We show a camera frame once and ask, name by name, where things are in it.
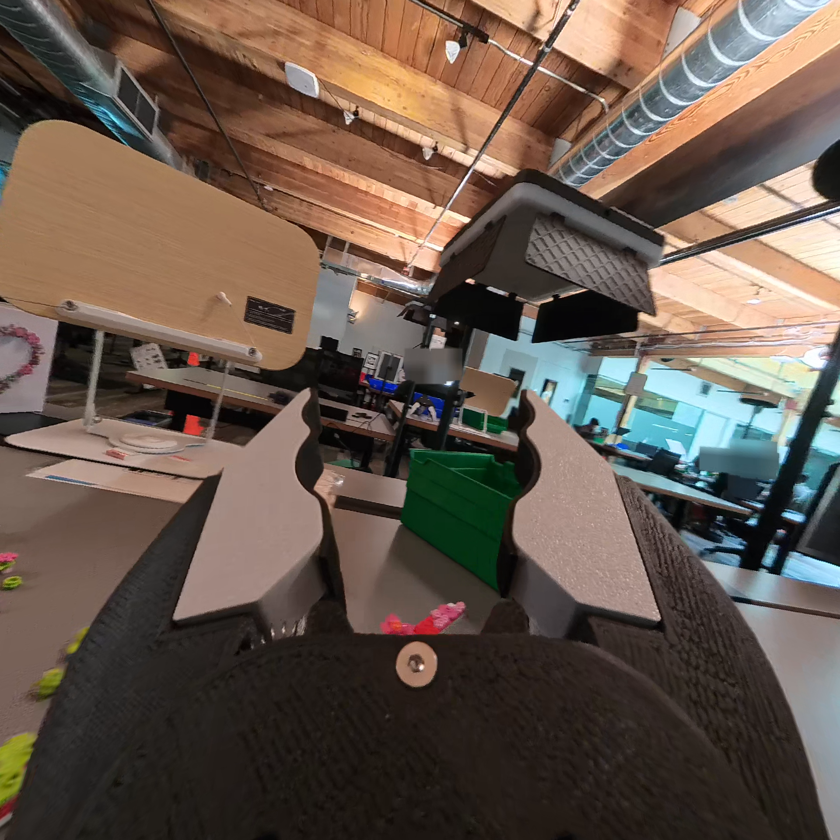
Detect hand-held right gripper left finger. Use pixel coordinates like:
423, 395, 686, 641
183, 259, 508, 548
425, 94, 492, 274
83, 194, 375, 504
172, 388, 345, 641

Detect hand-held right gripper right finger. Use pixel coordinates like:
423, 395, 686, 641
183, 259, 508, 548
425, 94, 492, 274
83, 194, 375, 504
497, 389, 662, 639

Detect red lego segment pink flowers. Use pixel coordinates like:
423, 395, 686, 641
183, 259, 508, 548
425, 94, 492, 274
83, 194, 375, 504
381, 600, 467, 636

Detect large lime lego piece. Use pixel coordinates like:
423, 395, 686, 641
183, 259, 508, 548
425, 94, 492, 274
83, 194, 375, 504
0, 731, 38, 809

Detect green plastic bin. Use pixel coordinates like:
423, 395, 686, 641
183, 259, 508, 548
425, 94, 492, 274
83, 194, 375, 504
400, 448, 522, 592

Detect white printed sheet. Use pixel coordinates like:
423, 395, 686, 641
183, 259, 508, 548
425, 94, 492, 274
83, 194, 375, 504
26, 457, 224, 504

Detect small wooden board stand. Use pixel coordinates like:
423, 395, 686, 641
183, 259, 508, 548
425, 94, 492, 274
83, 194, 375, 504
459, 367, 519, 417

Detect long wooden work table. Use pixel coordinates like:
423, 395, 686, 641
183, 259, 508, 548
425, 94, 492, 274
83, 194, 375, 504
125, 369, 398, 442

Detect black panel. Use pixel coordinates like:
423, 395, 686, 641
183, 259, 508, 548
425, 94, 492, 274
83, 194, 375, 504
532, 295, 641, 344
430, 281, 526, 340

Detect black tripod pole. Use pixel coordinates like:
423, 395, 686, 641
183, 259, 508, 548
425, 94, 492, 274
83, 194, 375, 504
742, 328, 840, 572

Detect grey white overhead box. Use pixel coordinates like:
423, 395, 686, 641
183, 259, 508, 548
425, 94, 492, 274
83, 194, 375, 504
427, 169, 665, 316

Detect white box flower heart print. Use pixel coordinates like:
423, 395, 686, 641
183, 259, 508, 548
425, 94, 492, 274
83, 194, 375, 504
0, 303, 59, 414

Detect wooden board reading stand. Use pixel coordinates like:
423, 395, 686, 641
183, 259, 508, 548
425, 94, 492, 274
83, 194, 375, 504
0, 120, 322, 462

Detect black horizontal rod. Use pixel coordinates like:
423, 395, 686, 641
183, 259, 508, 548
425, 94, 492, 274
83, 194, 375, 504
656, 202, 840, 265

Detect black boom pole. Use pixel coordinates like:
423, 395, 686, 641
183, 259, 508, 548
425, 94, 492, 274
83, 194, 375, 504
402, 0, 584, 273

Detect black round object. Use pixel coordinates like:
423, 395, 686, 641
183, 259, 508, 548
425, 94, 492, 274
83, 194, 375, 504
812, 141, 840, 198

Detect thin black ceiling cable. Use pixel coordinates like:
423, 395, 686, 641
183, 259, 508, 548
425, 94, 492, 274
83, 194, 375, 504
147, 0, 271, 212

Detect spiral metal duct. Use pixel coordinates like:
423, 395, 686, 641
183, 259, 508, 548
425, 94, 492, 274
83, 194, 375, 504
554, 0, 834, 188

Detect metal duct with vent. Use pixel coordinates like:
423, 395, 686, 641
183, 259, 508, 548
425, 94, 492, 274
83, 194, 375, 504
0, 0, 181, 168

